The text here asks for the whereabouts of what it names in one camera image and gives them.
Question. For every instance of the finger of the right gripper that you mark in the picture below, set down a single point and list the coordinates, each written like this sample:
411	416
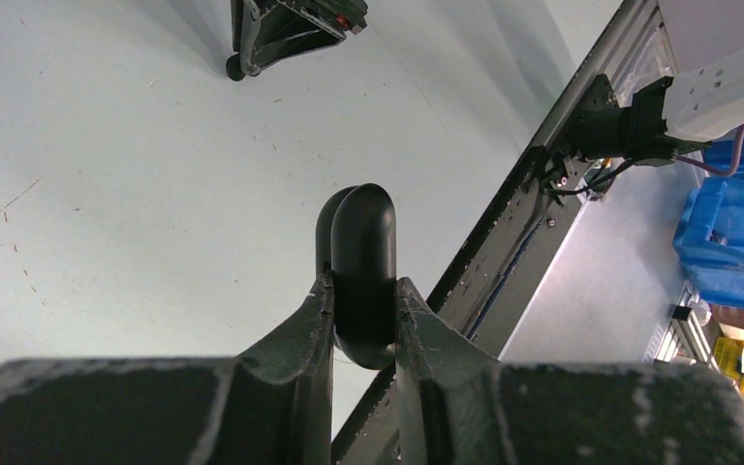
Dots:
246	19
286	29

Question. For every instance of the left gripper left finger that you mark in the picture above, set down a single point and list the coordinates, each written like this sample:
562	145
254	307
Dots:
271	404

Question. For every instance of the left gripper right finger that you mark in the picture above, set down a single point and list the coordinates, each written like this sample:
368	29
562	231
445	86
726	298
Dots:
459	405

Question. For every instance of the black earbud charging case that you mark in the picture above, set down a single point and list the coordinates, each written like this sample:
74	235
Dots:
355	243

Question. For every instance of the black earbud pair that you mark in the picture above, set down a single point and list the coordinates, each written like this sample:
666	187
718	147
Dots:
233	68

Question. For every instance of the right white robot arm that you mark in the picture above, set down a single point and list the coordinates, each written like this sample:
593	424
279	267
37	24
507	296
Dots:
666	119

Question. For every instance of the blue storage bins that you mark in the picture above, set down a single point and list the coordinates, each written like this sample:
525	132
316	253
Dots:
709	240

